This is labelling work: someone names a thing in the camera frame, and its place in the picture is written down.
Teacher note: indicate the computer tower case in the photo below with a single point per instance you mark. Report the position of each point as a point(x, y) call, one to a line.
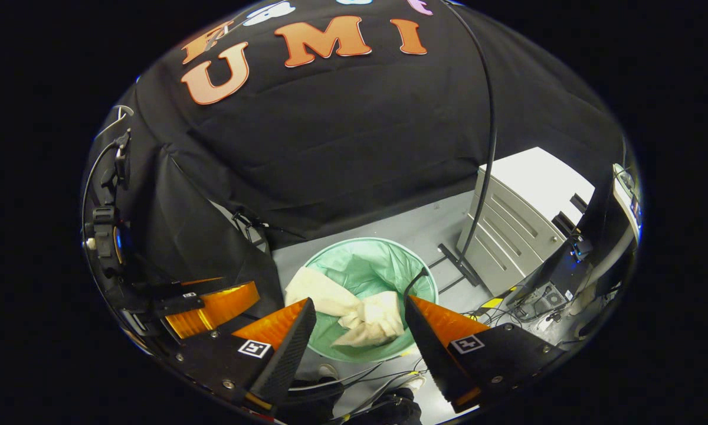
point(546, 298)

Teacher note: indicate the green laundry hamper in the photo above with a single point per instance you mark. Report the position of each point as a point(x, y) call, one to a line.
point(366, 265)

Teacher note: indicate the black garment rack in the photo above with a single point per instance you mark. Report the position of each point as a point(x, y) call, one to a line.
point(492, 147)

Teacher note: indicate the person's dark trousers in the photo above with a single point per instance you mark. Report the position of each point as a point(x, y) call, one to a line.
point(383, 410)

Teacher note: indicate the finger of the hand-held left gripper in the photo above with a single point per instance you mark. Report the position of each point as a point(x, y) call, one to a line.
point(180, 301)
point(212, 310)

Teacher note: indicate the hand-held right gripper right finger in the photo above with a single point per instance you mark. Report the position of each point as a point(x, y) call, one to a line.
point(433, 354)

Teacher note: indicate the white drawer cabinet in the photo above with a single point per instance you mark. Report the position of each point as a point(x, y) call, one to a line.
point(537, 177)

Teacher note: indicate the cream button shirt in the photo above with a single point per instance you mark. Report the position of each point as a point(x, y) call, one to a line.
point(371, 319)

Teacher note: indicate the person's white shoe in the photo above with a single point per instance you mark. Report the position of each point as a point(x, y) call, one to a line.
point(329, 372)
point(416, 382)

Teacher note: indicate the black backdrop cloth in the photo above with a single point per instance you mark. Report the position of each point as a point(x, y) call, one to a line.
point(342, 136)

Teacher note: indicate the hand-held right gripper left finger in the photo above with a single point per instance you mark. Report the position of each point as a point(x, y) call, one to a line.
point(283, 357)

